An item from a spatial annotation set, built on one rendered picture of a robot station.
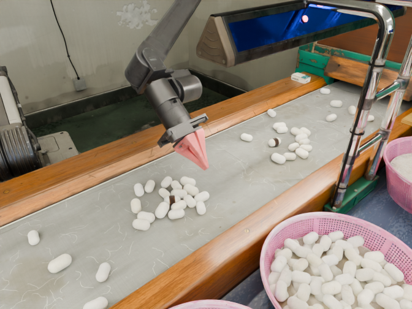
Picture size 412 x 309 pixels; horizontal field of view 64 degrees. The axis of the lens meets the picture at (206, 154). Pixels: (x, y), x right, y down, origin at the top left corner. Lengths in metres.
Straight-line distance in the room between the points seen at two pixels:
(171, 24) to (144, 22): 2.16
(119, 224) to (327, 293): 0.39
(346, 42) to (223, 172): 0.73
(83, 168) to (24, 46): 1.91
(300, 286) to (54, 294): 0.39
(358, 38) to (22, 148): 1.09
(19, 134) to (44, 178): 0.19
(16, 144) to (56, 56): 1.82
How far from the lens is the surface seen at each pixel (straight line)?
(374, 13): 0.61
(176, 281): 0.54
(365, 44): 1.28
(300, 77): 1.26
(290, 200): 0.69
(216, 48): 0.53
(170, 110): 0.66
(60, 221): 0.72
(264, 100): 1.09
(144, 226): 0.64
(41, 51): 2.68
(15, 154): 0.94
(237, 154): 0.85
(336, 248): 0.65
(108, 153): 0.84
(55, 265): 0.62
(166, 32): 0.80
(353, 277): 0.63
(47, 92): 2.76
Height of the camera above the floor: 1.21
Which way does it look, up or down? 34 degrees down
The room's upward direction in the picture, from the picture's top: straight up
